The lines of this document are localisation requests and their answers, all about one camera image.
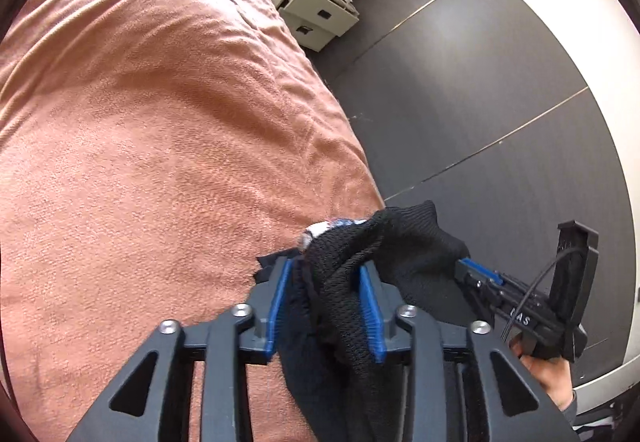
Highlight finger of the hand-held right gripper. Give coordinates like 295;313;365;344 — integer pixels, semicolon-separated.
455;258;521;295
462;279;501;330

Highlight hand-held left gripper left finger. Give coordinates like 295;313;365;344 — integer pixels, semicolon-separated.
65;256;293;442

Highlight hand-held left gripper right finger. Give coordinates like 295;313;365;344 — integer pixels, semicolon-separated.
357;266;578;442

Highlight black pants with patterned trim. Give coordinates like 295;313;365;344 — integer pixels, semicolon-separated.
252;201;473;442

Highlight person's right hand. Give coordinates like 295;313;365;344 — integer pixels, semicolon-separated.
510;337;573;410

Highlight brown bed blanket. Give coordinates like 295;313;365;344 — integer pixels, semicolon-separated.
0;0;386;442

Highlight cream nightstand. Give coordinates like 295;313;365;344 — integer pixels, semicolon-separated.
261;0;361;52

